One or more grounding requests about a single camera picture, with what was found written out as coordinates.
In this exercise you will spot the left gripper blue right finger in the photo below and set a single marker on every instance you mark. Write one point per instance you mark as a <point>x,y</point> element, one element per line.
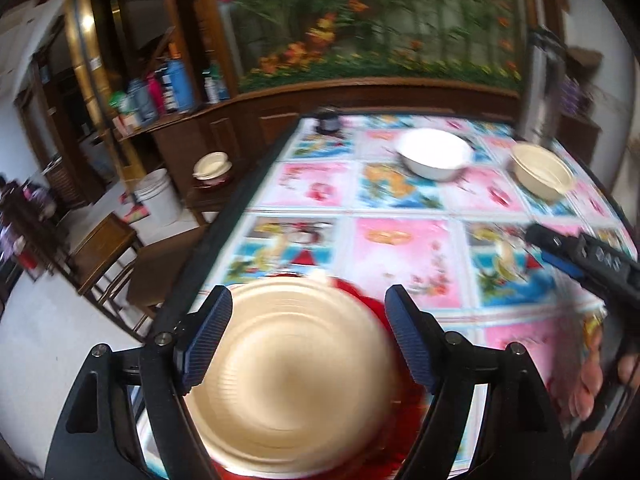
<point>419,337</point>

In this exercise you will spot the stacked bowls on stool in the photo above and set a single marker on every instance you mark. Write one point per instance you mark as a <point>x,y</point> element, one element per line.
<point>212,170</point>

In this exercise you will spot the colourful fruit print tablecloth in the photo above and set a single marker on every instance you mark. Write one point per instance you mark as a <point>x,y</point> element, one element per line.
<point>348,207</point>

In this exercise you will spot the beige paper plate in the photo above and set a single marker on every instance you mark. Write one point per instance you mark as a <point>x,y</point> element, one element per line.
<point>302,380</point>

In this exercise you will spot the flower garden wall painting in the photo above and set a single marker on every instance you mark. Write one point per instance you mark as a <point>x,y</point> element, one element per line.
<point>279,42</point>

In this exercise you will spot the purple bottle pair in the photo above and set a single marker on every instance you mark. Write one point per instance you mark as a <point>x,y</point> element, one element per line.
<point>571,95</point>

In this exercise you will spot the person right hand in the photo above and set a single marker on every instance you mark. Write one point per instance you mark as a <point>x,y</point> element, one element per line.
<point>590,378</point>

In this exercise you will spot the wooden chair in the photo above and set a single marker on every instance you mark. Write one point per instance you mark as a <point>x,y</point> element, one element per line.
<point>124,279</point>

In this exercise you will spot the stainless steel thermos flask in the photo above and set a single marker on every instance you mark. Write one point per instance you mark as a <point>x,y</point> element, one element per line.
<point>541,101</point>

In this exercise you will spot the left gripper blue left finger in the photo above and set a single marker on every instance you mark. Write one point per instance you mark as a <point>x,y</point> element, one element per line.
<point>199,336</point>

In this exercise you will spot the cream ribbed plastic bowl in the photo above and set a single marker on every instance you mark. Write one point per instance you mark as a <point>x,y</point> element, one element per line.
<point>541,172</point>

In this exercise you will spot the dark wooden wall cabinet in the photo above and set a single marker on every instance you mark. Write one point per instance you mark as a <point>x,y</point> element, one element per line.
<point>104,65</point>

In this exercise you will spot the small dark glass jar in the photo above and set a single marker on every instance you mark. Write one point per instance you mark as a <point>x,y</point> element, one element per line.
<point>328,120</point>

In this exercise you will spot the red plate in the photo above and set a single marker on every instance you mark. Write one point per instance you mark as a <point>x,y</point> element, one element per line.
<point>384,455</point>

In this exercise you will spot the blue water bottle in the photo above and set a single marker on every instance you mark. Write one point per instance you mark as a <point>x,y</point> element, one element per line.
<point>180,84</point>

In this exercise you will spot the white foam bowl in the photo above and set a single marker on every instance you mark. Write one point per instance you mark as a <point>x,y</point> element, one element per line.
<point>434,154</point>

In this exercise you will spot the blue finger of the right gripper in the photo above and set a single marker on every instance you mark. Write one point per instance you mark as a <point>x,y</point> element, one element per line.
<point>563,265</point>

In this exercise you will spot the white plastic bucket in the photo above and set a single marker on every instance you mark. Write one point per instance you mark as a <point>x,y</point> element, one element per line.
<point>156,192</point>

